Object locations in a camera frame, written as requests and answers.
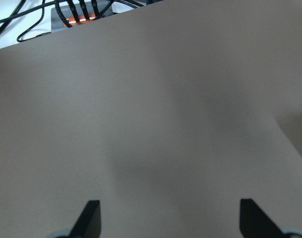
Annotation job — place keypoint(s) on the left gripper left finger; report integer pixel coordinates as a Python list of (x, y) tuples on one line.
[(88, 225)]

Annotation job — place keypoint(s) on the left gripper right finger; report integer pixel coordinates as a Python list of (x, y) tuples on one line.
[(254, 223)]

